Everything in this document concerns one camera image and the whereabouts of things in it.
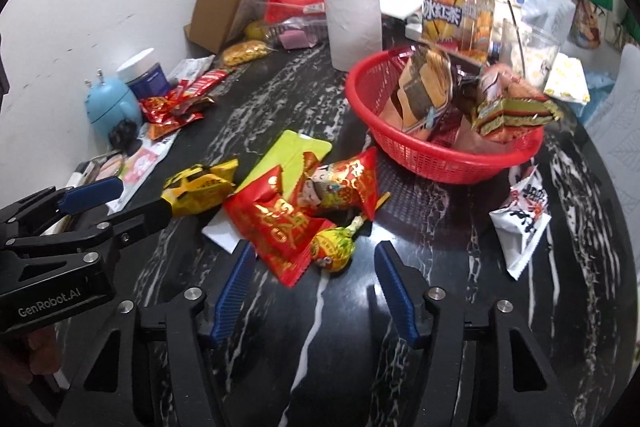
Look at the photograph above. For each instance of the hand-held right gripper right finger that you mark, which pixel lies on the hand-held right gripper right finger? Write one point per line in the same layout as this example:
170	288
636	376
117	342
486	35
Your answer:
397	292

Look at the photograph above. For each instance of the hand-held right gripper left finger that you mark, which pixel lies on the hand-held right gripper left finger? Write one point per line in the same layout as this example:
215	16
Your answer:
232	292

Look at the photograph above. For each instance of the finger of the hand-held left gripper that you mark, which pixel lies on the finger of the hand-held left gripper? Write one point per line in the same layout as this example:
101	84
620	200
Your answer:
90	198
145	219

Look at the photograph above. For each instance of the yellow black snack packet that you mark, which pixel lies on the yellow black snack packet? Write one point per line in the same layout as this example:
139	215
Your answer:
200	192

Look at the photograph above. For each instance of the yellow lollipop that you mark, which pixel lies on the yellow lollipop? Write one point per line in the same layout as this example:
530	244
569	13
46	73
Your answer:
332	247

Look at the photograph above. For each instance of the red gold snack packet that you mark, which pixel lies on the red gold snack packet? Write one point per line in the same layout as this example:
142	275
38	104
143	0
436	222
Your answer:
270	222

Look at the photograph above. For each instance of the red figure print packet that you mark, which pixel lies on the red figure print packet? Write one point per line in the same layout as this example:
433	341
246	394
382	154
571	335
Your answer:
345	182

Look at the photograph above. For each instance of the red plastic basket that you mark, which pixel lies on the red plastic basket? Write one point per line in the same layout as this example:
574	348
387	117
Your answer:
425	163

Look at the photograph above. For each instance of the white red snack packet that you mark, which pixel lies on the white red snack packet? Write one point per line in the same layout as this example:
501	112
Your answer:
522	222

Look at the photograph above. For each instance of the lime green pouch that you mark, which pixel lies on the lime green pouch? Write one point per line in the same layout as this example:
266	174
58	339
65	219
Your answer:
290	152

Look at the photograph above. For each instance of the beige brown snack packet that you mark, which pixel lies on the beige brown snack packet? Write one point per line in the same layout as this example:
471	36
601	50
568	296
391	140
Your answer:
420	92

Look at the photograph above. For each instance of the brown nut snack packet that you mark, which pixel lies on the brown nut snack packet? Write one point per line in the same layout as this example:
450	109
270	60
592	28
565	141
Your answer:
515	112

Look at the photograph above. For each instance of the large dark red packet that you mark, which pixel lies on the large dark red packet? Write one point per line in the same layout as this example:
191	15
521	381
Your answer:
462	82

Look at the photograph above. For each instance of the person's left hand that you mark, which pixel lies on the person's left hand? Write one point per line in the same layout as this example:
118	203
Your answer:
37	352

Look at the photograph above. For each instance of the white power bank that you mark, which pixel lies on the white power bank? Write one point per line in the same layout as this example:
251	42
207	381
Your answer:
75	179

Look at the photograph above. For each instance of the pink round compact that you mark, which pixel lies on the pink round compact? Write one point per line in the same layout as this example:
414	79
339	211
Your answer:
107	166

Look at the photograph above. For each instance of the pink white flat packet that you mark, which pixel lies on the pink white flat packet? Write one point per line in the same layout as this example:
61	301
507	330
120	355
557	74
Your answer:
145	162

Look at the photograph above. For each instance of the white flat paper card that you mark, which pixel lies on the white flat paper card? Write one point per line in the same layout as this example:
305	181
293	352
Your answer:
220	232

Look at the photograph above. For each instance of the black hair clip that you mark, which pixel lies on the black hair clip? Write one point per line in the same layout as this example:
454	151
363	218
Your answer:
122	134

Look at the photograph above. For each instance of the blue round humidifier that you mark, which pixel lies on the blue round humidifier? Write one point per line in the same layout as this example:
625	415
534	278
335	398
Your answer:
107	107

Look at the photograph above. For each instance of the orange brown small packet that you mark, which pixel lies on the orange brown small packet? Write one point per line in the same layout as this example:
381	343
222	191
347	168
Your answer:
167	128

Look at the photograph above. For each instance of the small red gold packet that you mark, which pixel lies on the small red gold packet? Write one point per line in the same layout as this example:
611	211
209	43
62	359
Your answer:
157	109

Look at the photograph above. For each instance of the dark brown small packet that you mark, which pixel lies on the dark brown small packet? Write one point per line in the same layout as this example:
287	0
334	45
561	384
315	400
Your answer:
195	104

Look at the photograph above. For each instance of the dark blue white-lid jar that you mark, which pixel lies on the dark blue white-lid jar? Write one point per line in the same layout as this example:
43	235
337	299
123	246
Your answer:
145	74

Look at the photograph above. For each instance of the long red strip packet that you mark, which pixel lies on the long red strip packet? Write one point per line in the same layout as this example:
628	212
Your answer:
205	82

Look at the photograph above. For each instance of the white crumpled packet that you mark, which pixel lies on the white crumpled packet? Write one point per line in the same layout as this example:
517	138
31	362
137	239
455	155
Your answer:
192	67

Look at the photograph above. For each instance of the yellow corn snack bag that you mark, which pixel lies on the yellow corn snack bag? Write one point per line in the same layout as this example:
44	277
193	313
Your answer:
245	52

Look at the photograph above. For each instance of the yellow lemon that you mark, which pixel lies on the yellow lemon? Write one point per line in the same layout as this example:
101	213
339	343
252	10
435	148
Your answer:
255	31

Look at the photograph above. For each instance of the pink paper piece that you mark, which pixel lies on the pink paper piece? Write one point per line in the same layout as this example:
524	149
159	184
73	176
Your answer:
295	40

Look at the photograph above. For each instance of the clear plastic container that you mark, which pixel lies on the clear plastic container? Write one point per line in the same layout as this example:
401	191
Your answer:
285	4

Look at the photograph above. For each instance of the white toilet paper roll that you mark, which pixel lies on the white toilet paper roll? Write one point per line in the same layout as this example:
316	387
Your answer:
352	27

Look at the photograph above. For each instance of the large grey leaf cushion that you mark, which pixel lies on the large grey leaf cushion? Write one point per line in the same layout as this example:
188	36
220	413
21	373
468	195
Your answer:
617	132

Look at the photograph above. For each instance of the smiley print paper bag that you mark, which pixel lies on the smiley print paper bag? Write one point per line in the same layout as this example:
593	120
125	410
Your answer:
567	79

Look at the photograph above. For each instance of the clear drinking glass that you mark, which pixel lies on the clear drinking glass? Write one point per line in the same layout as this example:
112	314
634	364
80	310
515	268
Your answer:
535	57

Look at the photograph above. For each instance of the metal spoon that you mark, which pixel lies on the metal spoon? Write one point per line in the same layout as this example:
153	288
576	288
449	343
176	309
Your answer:
517	42

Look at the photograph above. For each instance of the iced tea bottle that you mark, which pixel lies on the iced tea bottle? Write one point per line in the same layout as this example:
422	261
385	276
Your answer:
455	12

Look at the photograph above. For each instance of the blue cloth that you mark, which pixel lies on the blue cloth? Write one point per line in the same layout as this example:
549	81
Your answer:
597	84

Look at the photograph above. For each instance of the cartoon print bag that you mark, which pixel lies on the cartoon print bag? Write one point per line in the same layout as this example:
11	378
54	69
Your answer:
585	27

